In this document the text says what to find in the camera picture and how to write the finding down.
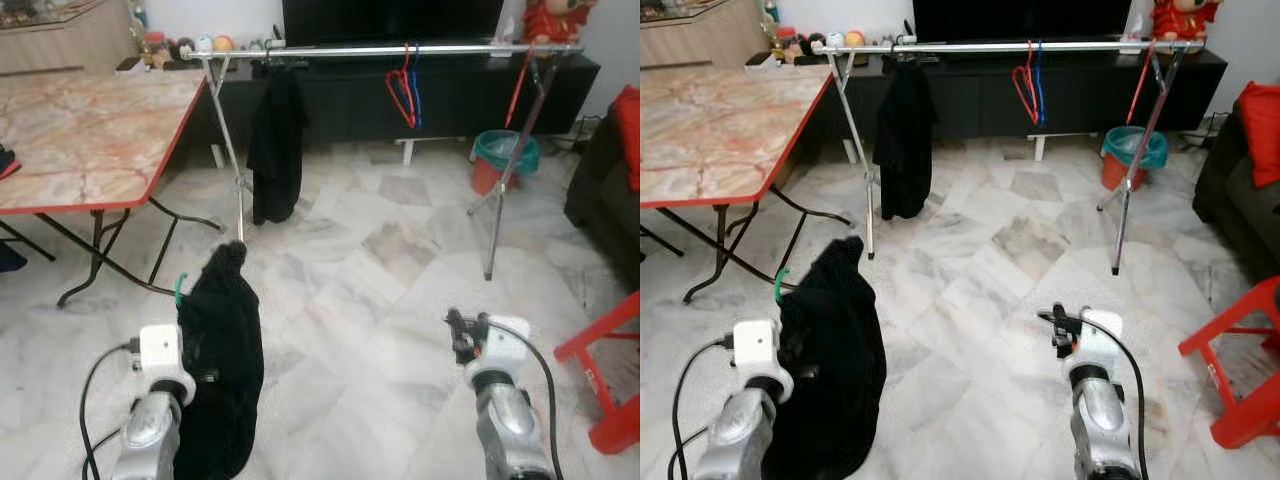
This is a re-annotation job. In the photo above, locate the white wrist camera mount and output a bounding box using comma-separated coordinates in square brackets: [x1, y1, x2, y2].
[468, 315, 532, 388]
[135, 323, 197, 401]
[1064, 310, 1127, 383]
[733, 320, 795, 401]

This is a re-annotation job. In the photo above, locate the green plastic bin liner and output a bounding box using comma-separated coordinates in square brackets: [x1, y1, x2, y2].
[472, 130, 541, 178]
[1102, 125, 1169, 171]

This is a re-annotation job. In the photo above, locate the dark brown sofa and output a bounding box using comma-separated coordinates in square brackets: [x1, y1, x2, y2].
[565, 90, 641, 291]
[1193, 95, 1280, 286]

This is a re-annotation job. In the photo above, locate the black knit shirt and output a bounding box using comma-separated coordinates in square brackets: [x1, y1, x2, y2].
[175, 240, 266, 480]
[765, 235, 889, 480]

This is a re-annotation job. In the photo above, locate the red pillow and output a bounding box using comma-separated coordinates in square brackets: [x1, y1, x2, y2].
[612, 85, 641, 193]
[1238, 82, 1280, 189]

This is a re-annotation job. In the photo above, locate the black TV console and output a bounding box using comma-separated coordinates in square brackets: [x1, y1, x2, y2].
[130, 50, 601, 161]
[765, 45, 1229, 161]

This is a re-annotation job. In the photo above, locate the silver metal clothes rack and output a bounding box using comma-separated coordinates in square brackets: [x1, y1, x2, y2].
[812, 38, 1206, 276]
[180, 42, 586, 281]

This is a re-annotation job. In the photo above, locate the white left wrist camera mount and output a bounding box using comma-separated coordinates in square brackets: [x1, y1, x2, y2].
[733, 320, 795, 401]
[135, 323, 197, 401]

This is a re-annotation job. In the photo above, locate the black flat television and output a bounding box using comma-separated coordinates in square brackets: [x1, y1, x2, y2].
[282, 0, 506, 46]
[912, 0, 1134, 43]

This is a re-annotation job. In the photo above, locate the red plastic hanger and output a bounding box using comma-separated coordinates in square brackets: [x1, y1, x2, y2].
[505, 48, 537, 129]
[1128, 45, 1161, 126]
[385, 45, 416, 129]
[1012, 42, 1043, 126]

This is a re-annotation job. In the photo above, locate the navy polo shirt red-striped collar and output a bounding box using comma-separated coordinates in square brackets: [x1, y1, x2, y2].
[0, 145, 29, 274]

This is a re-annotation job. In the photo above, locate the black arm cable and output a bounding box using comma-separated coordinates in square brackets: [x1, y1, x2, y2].
[669, 335, 738, 480]
[485, 320, 567, 480]
[80, 340, 143, 480]
[1085, 315, 1153, 480]

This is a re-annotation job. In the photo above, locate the black polo shirt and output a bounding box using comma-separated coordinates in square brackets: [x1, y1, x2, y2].
[873, 62, 938, 221]
[247, 68, 311, 226]

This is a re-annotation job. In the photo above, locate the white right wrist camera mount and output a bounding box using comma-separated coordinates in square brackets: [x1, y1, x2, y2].
[468, 315, 532, 388]
[1064, 310, 1127, 383]

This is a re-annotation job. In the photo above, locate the red plastic stool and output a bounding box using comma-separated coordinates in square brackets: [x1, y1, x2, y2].
[1178, 275, 1280, 449]
[553, 290, 641, 456]

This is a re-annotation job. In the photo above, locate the red robed figurine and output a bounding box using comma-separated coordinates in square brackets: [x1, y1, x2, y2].
[1150, 0, 1223, 41]
[522, 0, 591, 46]

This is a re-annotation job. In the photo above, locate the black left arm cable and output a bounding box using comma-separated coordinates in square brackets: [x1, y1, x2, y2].
[669, 335, 738, 480]
[80, 340, 143, 480]

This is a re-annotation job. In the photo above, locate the light wood cabinet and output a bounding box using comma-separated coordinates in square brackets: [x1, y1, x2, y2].
[640, 0, 769, 69]
[0, 0, 136, 76]

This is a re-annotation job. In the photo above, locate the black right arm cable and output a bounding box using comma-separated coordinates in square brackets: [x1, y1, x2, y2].
[1085, 315, 1153, 480]
[485, 320, 567, 480]

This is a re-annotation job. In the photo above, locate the orange waste bin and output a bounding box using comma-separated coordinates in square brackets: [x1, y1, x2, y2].
[470, 155, 511, 196]
[1100, 150, 1141, 191]

